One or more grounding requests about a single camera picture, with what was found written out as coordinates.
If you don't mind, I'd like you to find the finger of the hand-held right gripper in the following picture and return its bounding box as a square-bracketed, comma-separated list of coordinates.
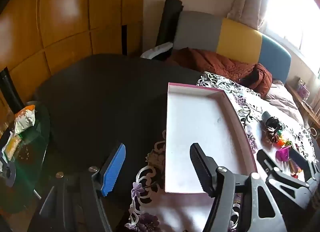
[257, 149, 312, 210]
[287, 147, 320, 182]

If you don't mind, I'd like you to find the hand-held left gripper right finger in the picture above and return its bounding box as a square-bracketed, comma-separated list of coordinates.
[189, 143, 288, 232]

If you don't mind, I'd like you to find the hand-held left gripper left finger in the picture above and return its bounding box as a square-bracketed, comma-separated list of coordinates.
[27, 143, 126, 232]

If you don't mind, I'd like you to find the pink cardboard box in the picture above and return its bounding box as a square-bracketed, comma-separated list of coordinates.
[164, 82, 258, 194]

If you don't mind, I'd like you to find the magenta plastic item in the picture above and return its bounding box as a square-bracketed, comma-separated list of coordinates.
[276, 146, 292, 162]

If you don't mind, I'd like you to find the white embroidered floral tablecloth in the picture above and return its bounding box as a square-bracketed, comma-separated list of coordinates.
[125, 71, 318, 232]

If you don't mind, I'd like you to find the wooden desk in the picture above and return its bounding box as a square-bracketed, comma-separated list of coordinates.
[286, 82, 320, 130]

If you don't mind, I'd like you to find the pale pink pillow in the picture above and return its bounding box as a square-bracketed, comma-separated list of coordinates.
[265, 79, 305, 125]

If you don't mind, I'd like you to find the purple gift box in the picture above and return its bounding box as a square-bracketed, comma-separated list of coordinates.
[297, 78, 311, 99]

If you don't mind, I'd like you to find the glass side table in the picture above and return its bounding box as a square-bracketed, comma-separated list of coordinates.
[0, 102, 50, 214]

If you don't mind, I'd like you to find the grey tape roll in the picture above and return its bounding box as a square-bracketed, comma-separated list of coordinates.
[0, 163, 17, 187]

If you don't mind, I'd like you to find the white orange snack packet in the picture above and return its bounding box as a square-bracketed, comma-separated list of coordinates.
[14, 104, 36, 136]

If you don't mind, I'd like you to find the yellow packet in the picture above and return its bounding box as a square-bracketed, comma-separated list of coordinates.
[4, 134, 22, 160]

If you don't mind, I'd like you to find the rust brown quilt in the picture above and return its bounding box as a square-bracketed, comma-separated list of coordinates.
[170, 47, 273, 97]

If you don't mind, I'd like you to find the white and black cloth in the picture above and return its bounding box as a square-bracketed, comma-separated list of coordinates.
[140, 42, 174, 61]

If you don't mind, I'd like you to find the black tube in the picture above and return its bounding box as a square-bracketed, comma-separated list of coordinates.
[0, 67, 25, 112]

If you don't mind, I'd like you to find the grey yellow blue headboard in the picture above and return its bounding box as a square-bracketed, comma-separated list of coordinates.
[174, 10, 292, 85]

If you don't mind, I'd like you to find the black rolled mat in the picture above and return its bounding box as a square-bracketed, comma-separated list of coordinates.
[155, 0, 184, 47]

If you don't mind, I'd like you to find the window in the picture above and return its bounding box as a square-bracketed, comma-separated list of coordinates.
[260, 0, 320, 55]

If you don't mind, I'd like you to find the wooden wardrobe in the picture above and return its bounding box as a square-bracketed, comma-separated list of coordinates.
[0, 0, 145, 112]

